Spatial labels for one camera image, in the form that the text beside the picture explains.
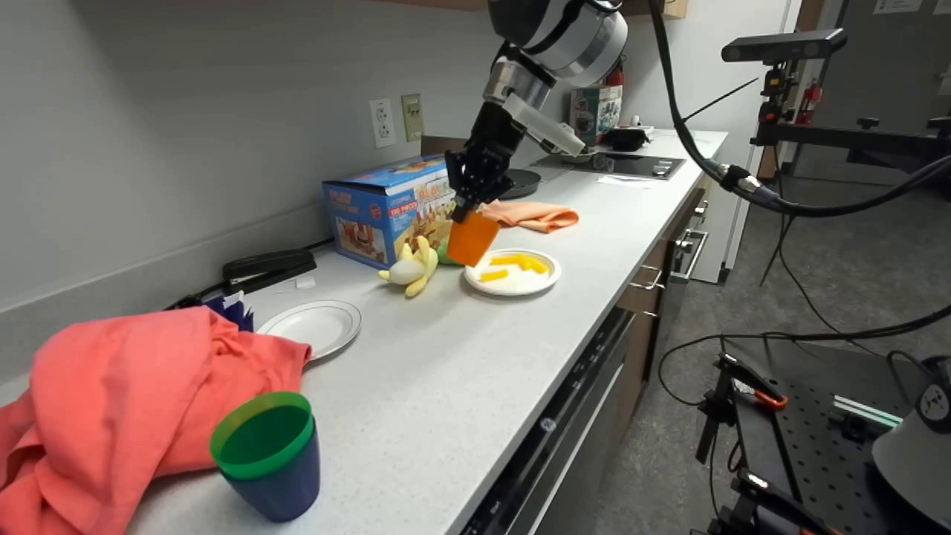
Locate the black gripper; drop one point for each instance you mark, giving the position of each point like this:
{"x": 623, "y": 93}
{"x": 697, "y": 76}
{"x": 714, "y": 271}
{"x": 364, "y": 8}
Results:
{"x": 492, "y": 143}

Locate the orange plastic cup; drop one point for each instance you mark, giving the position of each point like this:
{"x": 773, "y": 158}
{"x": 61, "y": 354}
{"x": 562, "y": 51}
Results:
{"x": 473, "y": 240}

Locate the yellow chips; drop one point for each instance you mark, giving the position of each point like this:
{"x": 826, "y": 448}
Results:
{"x": 523, "y": 262}

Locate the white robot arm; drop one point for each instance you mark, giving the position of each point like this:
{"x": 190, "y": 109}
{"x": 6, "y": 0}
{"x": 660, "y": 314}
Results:
{"x": 575, "y": 33}

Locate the white paper plate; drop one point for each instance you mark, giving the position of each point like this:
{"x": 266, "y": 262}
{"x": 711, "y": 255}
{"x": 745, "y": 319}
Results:
{"x": 315, "y": 329}
{"x": 523, "y": 290}

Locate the green plastic cup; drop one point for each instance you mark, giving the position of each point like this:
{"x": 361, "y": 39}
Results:
{"x": 263, "y": 436}

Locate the dark blue plastic cup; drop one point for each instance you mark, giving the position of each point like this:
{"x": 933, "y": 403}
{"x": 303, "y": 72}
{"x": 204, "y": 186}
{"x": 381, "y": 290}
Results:
{"x": 283, "y": 491}

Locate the black round pan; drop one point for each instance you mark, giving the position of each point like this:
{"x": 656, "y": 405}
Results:
{"x": 523, "y": 183}

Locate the orange dish cloth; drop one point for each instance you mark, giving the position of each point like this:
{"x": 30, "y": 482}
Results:
{"x": 540, "y": 216}

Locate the green toy ball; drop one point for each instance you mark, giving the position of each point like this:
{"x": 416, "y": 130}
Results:
{"x": 443, "y": 258}

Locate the banana peel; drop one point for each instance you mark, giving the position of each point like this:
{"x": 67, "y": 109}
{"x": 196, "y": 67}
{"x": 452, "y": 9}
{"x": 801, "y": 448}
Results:
{"x": 412, "y": 269}

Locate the blue snack box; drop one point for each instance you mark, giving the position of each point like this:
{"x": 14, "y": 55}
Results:
{"x": 367, "y": 219}

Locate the bottle with red cap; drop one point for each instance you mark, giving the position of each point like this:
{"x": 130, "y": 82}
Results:
{"x": 610, "y": 106}

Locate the black bowl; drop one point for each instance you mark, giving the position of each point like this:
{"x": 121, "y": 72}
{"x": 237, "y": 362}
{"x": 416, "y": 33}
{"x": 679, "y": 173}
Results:
{"x": 626, "y": 139}

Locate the dark countertop sink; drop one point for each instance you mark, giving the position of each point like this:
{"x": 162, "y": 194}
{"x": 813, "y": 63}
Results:
{"x": 635, "y": 165}

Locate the black stapler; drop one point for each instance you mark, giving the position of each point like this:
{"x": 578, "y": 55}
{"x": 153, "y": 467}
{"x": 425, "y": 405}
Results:
{"x": 269, "y": 265}

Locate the wooden base cabinet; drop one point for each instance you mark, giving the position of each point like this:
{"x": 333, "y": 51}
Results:
{"x": 644, "y": 338}

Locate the dark blue small holder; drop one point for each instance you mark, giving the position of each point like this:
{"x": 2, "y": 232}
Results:
{"x": 237, "y": 314}

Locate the black clamp with orange tip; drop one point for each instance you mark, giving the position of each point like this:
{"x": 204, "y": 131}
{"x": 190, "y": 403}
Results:
{"x": 739, "y": 381}

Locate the coral red cloth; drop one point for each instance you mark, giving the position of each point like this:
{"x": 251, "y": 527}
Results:
{"x": 121, "y": 396}

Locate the black breadboard table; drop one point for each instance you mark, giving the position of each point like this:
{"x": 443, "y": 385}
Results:
{"x": 822, "y": 464}

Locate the green and white pens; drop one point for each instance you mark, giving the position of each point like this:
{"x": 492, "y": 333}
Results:
{"x": 865, "y": 412}

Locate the black round device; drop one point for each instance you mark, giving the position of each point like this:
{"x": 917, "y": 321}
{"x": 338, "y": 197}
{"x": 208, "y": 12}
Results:
{"x": 933, "y": 396}

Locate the grey round base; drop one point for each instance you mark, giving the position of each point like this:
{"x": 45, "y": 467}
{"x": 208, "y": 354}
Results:
{"x": 923, "y": 476}

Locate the beige light switch plate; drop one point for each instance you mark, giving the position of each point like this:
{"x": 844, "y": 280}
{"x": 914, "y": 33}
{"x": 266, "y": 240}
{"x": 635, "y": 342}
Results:
{"x": 412, "y": 118}

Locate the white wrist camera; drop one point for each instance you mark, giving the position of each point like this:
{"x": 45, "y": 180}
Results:
{"x": 552, "y": 125}

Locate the white wall outlet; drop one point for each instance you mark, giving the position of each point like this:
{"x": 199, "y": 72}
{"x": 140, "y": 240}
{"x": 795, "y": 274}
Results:
{"x": 381, "y": 124}

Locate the wooden wall cabinet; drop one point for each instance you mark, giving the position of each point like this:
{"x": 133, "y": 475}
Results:
{"x": 670, "y": 8}

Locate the black camera bar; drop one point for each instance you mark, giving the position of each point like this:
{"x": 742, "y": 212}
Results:
{"x": 782, "y": 45}

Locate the black camera stand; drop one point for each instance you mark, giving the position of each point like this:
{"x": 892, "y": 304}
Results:
{"x": 841, "y": 139}

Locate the black clamp mount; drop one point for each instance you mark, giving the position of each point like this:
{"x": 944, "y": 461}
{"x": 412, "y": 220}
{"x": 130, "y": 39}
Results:
{"x": 763, "y": 501}

